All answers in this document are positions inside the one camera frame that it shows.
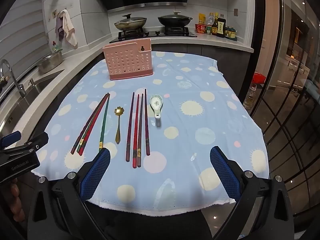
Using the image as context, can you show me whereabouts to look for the group of coloured chopsticks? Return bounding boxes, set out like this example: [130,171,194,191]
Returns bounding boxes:
[71,93,109,155]

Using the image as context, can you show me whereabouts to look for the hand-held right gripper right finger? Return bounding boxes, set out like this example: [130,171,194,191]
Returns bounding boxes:
[209,146,296,240]

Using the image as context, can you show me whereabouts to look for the blue dotted tablecloth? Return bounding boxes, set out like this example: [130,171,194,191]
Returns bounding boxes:
[32,51,271,217]

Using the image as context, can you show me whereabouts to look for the dark red-brown chopstick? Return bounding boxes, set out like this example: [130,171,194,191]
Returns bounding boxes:
[144,88,150,155]

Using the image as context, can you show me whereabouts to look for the purple hanging cloth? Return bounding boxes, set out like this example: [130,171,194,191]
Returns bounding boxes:
[54,11,66,42]

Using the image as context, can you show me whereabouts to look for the stainless steel sink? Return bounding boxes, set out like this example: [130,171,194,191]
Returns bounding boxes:
[0,69,65,133]

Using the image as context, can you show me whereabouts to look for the black framed glass door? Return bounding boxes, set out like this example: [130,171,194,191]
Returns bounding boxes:
[250,0,320,240]

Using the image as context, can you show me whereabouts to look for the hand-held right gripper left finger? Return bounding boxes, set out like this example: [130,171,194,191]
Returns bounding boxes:
[25,148,111,240]

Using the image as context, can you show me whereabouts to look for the white ceramic spoon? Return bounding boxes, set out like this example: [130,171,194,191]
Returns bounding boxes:
[149,94,163,119]

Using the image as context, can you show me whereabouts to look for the grey-brown chopstick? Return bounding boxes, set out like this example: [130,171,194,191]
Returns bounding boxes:
[137,93,144,168]

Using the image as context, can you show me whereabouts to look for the clear plastic bottle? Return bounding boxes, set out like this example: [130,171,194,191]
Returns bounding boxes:
[206,12,215,34]

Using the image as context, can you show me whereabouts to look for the stainless steel pot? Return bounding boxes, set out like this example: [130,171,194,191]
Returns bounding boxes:
[37,49,64,74]

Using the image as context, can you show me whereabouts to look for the white window blind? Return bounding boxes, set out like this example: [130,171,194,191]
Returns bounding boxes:
[0,0,54,64]

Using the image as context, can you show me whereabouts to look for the cream hanging towel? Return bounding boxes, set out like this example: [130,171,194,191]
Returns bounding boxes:
[61,9,78,48]

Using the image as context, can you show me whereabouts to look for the black wok with lid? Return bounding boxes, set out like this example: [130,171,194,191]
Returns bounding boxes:
[157,10,194,28]

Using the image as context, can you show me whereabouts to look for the gold flower spoon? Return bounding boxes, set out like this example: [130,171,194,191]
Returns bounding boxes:
[114,106,125,145]

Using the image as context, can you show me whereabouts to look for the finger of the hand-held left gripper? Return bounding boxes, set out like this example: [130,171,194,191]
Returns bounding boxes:
[0,131,22,151]
[15,132,49,154]

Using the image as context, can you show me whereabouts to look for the large dark soy sauce bottle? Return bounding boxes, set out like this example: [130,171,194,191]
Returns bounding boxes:
[216,14,226,38]

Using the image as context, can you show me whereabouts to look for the dark purple chopstick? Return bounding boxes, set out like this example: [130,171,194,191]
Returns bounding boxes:
[126,92,135,162]

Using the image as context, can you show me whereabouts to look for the beige wok with glass lid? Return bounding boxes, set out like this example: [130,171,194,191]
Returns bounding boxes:
[114,14,148,31]

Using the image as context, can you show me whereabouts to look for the person's left hand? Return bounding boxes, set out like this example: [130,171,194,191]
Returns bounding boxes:
[6,177,27,222]

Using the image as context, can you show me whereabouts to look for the pink perforated utensil holder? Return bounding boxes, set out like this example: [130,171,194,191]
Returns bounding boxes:
[103,38,154,81]

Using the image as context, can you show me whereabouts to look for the red plastic bag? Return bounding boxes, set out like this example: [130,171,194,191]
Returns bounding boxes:
[252,71,266,85]

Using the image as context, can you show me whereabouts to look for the red chopstick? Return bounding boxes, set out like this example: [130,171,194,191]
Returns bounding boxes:
[132,94,140,169]
[79,94,110,156]

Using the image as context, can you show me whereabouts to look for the green chopstick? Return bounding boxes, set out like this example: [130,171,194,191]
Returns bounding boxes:
[77,94,109,154]
[99,96,110,151]

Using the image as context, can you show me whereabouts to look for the small jars in green tray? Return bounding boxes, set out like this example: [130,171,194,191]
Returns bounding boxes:
[224,26,237,40]

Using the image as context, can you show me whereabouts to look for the chrome kitchen faucet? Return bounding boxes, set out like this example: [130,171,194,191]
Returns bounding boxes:
[0,59,27,98]

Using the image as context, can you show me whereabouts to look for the brown sauce bottle yellow label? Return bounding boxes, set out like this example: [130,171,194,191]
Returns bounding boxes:
[211,12,219,36]

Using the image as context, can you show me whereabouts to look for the black gas stove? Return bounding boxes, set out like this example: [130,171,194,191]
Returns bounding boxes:
[109,27,198,44]

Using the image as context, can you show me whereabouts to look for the cooking oil bottle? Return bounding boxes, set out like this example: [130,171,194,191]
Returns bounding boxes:
[245,84,258,109]

